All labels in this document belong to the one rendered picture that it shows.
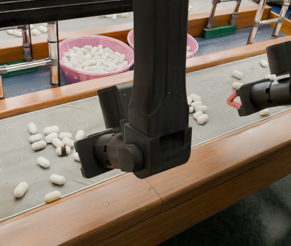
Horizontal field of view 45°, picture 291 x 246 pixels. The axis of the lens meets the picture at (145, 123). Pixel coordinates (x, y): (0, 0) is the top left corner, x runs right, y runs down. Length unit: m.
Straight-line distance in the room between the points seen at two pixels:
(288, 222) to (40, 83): 1.31
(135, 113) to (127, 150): 0.05
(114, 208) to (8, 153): 0.30
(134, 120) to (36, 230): 0.34
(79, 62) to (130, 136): 0.78
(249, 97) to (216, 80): 0.41
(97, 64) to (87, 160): 0.64
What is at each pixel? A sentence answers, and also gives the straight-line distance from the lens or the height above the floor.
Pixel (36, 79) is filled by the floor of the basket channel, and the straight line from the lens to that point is 1.23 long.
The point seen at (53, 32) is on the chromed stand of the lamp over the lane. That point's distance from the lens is 0.95.
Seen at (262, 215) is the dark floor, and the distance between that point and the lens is 1.84.
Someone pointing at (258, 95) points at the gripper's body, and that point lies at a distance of 0.79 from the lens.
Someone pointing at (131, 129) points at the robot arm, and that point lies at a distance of 0.43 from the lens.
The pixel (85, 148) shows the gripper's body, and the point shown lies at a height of 0.93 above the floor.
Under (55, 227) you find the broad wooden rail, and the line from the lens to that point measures 0.68.
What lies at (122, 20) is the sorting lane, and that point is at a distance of 1.53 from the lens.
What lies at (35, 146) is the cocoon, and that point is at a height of 0.75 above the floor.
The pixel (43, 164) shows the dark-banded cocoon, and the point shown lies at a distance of 0.80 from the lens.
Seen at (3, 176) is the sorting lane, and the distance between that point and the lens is 0.81.
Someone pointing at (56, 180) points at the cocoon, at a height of 0.75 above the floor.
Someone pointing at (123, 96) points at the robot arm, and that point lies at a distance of 0.48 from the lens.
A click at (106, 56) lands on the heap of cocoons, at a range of 1.25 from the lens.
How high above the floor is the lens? 1.33
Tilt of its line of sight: 38 degrees down
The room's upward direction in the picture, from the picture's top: 9 degrees clockwise
